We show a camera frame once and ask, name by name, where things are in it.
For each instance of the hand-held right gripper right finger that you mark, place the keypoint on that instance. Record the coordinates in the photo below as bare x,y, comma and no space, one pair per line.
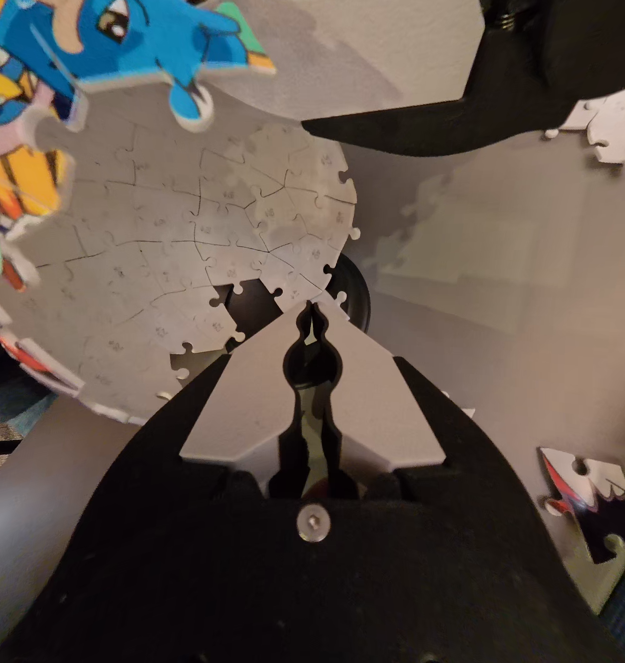
385,409

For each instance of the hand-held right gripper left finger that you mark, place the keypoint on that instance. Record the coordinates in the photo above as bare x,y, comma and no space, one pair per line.
235,409

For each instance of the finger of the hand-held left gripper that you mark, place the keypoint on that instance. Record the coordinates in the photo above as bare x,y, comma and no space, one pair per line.
369,46

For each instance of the black ball stand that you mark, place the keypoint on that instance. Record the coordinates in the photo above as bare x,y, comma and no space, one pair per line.
356,295

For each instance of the colourful puzzle ball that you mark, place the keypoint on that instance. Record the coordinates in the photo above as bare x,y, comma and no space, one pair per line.
162,207

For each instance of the white puzzle piece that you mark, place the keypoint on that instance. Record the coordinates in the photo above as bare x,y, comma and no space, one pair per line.
460,406

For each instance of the loose white puzzle pieces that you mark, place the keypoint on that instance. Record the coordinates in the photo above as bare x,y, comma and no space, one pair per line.
613,129

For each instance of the black red puzzle piece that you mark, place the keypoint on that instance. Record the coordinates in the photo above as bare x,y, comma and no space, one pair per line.
566,476

